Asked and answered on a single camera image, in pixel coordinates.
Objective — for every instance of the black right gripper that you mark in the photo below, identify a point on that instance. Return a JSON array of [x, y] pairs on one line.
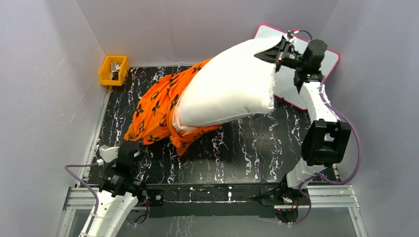
[[270, 55]]

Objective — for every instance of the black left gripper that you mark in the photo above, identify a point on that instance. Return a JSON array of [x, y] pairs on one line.
[[130, 153]]

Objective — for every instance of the orange patterned pillowcase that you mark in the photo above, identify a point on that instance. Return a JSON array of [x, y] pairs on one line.
[[154, 117]]

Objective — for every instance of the white pillow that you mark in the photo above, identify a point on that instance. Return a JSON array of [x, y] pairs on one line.
[[232, 85]]

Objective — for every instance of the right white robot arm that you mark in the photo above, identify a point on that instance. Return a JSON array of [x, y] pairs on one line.
[[326, 140]]

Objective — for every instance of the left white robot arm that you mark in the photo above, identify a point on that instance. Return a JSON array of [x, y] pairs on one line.
[[119, 189]]

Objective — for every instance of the pink framed whiteboard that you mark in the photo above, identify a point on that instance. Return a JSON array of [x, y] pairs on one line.
[[284, 87]]

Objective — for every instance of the yellow plastic bin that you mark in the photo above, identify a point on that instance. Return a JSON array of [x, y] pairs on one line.
[[105, 70]]

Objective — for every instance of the white clips in bin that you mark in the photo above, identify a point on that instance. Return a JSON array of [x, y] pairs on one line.
[[115, 68]]

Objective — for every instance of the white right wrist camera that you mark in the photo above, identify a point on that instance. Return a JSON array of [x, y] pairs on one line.
[[289, 37]]

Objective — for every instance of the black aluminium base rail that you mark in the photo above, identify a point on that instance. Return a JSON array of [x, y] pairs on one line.
[[266, 200]]

